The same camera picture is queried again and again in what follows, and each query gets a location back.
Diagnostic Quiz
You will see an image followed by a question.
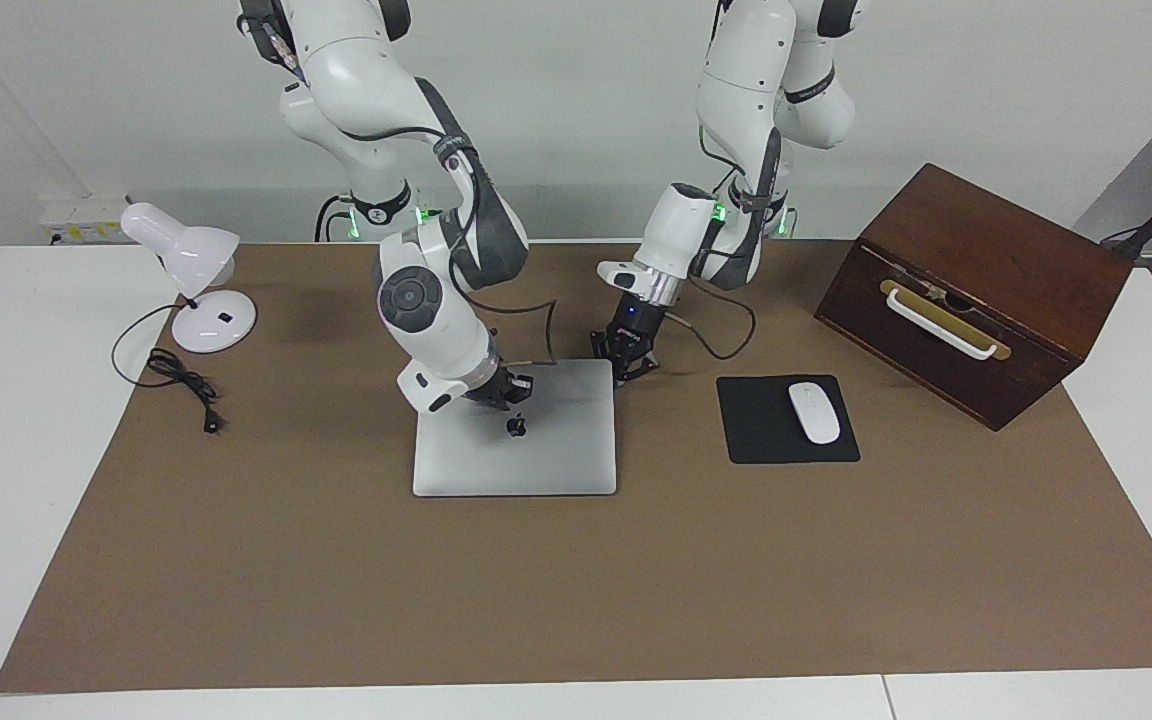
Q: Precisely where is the black mouse pad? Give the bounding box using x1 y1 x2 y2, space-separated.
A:
716 375 861 465

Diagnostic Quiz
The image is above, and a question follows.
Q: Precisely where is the silver laptop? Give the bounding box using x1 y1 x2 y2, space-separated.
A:
412 358 618 498

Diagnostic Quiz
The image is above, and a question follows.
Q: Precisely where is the white desk lamp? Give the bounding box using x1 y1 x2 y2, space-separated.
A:
120 202 259 354

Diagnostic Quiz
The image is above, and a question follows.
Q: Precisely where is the white computer mouse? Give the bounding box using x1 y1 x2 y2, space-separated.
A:
788 382 842 445

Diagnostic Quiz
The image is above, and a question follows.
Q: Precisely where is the white box handle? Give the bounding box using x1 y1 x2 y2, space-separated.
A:
884 288 999 361

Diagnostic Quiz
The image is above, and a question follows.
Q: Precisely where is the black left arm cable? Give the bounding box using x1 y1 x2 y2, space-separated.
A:
669 275 758 361

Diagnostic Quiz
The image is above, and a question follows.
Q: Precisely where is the dark wooden box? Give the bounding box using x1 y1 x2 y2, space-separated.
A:
814 163 1135 432

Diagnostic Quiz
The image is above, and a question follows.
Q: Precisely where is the white wall power strip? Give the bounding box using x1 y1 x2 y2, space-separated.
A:
39 193 132 247

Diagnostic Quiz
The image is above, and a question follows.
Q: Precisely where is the black lamp power cable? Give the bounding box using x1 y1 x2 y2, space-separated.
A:
112 303 225 436

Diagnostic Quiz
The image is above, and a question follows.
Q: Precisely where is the brown table mat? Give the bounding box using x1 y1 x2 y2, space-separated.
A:
0 240 1152 694

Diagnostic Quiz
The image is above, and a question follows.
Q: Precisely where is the black base cable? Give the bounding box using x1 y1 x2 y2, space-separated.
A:
314 193 353 242

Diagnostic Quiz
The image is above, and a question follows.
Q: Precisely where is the brass handle plate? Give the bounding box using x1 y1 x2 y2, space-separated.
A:
879 279 1013 361

